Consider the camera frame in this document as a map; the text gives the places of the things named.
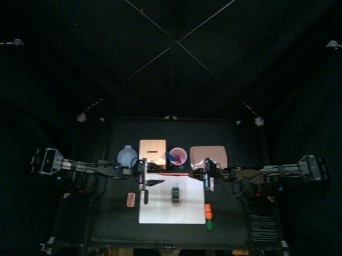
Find red cup white inside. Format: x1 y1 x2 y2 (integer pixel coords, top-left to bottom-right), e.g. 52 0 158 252
166 146 189 167

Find pink toy salmon piece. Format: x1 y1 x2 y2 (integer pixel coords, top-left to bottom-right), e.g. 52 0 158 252
125 191 137 209

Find orange toy carrot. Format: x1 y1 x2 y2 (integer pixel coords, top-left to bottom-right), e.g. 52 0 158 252
203 203 215 232

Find pink rectangular tray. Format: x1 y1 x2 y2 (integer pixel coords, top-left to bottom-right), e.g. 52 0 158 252
188 145 229 171

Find dark green sushi roll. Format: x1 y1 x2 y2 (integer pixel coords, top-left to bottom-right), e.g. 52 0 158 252
170 186 181 205

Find pale blue bowl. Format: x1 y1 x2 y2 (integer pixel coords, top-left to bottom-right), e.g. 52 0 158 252
114 144 140 169

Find light wooden box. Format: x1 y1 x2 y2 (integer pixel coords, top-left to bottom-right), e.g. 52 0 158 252
137 139 168 171

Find white cutting board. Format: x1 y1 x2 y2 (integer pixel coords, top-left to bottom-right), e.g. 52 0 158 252
137 172 207 225

